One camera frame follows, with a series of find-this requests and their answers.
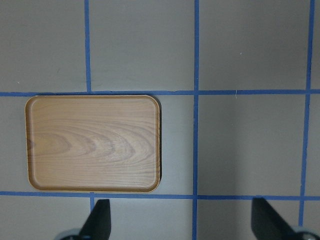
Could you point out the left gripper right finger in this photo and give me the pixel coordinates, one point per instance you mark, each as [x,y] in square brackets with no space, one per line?
[267,224]

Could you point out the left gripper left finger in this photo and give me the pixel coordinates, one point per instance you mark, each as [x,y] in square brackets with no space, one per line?
[98,223]

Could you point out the wooden serving tray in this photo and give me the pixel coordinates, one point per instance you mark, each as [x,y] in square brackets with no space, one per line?
[93,143]

